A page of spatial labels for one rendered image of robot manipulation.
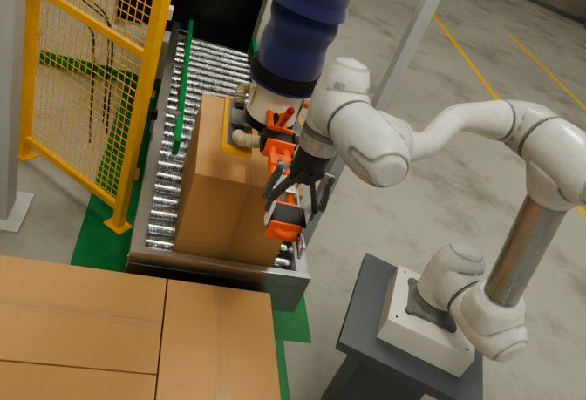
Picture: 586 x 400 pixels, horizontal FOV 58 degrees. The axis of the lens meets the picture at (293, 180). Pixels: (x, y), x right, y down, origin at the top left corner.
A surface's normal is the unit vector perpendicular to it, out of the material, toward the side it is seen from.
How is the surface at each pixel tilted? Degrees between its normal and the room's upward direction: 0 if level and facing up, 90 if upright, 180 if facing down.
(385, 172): 91
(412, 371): 0
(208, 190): 90
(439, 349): 90
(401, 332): 90
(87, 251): 0
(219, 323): 0
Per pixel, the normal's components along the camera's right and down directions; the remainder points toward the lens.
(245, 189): 0.09, 0.59
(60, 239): 0.32, -0.78
